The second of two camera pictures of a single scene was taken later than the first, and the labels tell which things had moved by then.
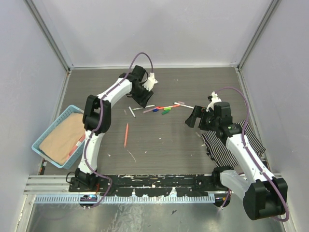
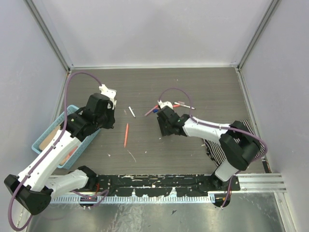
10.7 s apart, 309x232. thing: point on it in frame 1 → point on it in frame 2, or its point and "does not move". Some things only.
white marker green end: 184,105 does not move
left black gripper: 143,100 → 109,124
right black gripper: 196,113 → 165,132
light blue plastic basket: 67,114 does not move
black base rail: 146,185 does not move
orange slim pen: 126,134 does not move
